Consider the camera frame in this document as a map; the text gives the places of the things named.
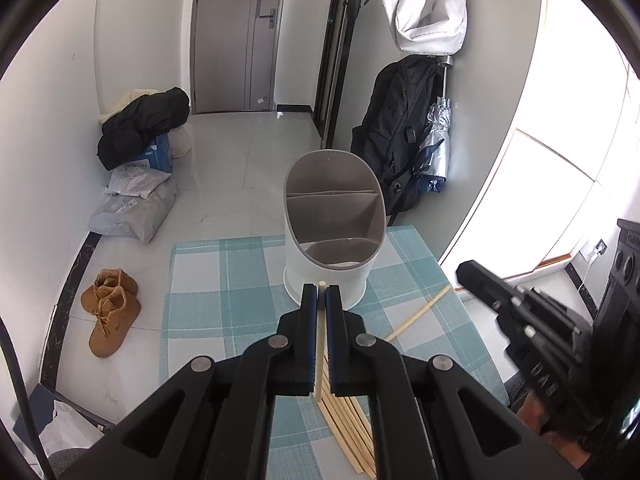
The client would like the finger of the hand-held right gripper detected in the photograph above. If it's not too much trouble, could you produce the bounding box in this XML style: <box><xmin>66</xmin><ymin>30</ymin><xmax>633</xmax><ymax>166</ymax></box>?
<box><xmin>456</xmin><ymin>260</ymin><xmax>531</xmax><ymax>332</ymax></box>

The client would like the small white parcel bag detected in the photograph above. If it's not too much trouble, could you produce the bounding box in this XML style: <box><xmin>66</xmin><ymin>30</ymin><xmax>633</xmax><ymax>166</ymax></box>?
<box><xmin>104</xmin><ymin>164</ymin><xmax>173</xmax><ymax>198</ymax></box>

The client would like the pile of wooden chopsticks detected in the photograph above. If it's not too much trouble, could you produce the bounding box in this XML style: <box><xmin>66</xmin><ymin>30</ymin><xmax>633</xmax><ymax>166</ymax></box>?
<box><xmin>320</xmin><ymin>350</ymin><xmax>376</xmax><ymax>480</ymax></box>

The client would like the brown boot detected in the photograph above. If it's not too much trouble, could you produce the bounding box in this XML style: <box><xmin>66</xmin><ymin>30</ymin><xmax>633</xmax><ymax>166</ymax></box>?
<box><xmin>80</xmin><ymin>268</ymin><xmax>139</xmax><ymax>311</ymax></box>
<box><xmin>88</xmin><ymin>287</ymin><xmax>142</xmax><ymax>359</ymax></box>

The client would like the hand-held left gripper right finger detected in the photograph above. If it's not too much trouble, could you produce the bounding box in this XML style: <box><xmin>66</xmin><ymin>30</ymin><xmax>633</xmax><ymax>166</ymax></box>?
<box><xmin>325</xmin><ymin>285</ymin><xmax>583</xmax><ymax>480</ymax></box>

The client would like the grey door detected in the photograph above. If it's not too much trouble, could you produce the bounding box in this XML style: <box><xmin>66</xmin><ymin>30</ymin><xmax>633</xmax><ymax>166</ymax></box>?
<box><xmin>191</xmin><ymin>0</ymin><xmax>291</xmax><ymax>115</ymax></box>

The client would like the teal checked tablecloth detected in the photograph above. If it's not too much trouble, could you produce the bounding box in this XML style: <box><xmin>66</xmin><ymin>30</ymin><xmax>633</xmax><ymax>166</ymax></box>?
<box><xmin>159</xmin><ymin>225</ymin><xmax>511</xmax><ymax>480</ymax></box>

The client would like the silver folded umbrella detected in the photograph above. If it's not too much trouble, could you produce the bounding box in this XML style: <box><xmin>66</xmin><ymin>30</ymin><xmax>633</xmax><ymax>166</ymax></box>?
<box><xmin>417</xmin><ymin>97</ymin><xmax>452</xmax><ymax>193</ymax></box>

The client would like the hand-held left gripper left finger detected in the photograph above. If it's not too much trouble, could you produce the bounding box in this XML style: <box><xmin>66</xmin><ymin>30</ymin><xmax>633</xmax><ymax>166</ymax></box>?
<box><xmin>85</xmin><ymin>284</ymin><xmax>320</xmax><ymax>480</ymax></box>

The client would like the black cabinet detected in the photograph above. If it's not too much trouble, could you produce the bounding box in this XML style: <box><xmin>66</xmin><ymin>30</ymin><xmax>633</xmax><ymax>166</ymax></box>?
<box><xmin>592</xmin><ymin>218</ymin><xmax>640</xmax><ymax>411</ymax></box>

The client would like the white hanging garment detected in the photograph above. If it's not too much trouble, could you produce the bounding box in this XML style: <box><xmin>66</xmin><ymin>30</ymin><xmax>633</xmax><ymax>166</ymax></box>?
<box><xmin>381</xmin><ymin>0</ymin><xmax>468</xmax><ymax>57</ymax></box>

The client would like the black backpack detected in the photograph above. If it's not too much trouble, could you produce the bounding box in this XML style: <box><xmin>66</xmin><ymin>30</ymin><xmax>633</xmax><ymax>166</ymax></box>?
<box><xmin>350</xmin><ymin>55</ymin><xmax>451</xmax><ymax>213</ymax></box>

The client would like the light wooden chopstick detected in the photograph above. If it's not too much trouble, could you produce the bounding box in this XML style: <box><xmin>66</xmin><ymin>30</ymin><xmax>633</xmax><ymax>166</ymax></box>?
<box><xmin>387</xmin><ymin>300</ymin><xmax>436</xmax><ymax>343</ymax></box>
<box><xmin>313</xmin><ymin>280</ymin><xmax>328</xmax><ymax>405</ymax></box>
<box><xmin>384</xmin><ymin>285</ymin><xmax>452</xmax><ymax>341</ymax></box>

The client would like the white grey utensil holder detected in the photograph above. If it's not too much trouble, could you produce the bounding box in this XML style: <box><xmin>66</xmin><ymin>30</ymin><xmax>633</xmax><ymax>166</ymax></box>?
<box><xmin>283</xmin><ymin>149</ymin><xmax>388</xmax><ymax>311</ymax></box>

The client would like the person's right hand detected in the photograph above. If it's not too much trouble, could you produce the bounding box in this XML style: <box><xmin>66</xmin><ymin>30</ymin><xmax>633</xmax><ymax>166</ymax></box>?
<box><xmin>517</xmin><ymin>392</ymin><xmax>548</xmax><ymax>436</ymax></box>

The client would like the blue cardboard box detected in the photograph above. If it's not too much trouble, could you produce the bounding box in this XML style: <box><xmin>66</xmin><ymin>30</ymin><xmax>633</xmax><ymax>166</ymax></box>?
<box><xmin>127</xmin><ymin>132</ymin><xmax>174</xmax><ymax>173</ymax></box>

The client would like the black cable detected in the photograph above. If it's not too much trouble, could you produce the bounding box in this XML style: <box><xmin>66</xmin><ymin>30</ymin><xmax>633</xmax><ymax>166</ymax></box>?
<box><xmin>0</xmin><ymin>320</ymin><xmax>56</xmax><ymax>480</ymax></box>

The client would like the dark open box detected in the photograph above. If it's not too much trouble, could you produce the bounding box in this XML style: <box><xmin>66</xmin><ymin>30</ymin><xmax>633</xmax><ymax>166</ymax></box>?
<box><xmin>12</xmin><ymin>385</ymin><xmax>118</xmax><ymax>480</ymax></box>

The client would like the cream cloth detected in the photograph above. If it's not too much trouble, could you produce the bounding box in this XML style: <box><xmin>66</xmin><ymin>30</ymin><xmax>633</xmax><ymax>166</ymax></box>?
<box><xmin>99</xmin><ymin>89</ymin><xmax>161</xmax><ymax>123</ymax></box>

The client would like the black jacket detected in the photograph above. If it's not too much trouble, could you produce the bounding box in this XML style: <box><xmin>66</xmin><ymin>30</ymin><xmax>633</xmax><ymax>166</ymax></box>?
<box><xmin>96</xmin><ymin>86</ymin><xmax>191</xmax><ymax>171</ymax></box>

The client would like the large grey parcel bag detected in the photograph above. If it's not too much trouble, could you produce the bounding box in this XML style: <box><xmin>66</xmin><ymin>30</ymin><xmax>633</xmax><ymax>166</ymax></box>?
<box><xmin>89</xmin><ymin>180</ymin><xmax>179</xmax><ymax>245</ymax></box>

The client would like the white plastic bag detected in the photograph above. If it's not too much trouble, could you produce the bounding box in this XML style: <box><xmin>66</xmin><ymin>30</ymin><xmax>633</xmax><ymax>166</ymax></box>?
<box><xmin>40</xmin><ymin>400</ymin><xmax>103</xmax><ymax>461</ymax></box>

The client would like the metal coat stand pole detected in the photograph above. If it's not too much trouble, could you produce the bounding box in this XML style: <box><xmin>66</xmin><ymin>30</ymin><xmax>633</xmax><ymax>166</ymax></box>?
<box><xmin>437</xmin><ymin>55</ymin><xmax>456</xmax><ymax>101</ymax></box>

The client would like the black door frame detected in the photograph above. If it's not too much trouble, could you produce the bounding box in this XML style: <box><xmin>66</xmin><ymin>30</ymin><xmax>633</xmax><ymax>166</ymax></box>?
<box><xmin>314</xmin><ymin>0</ymin><xmax>372</xmax><ymax>147</ymax></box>

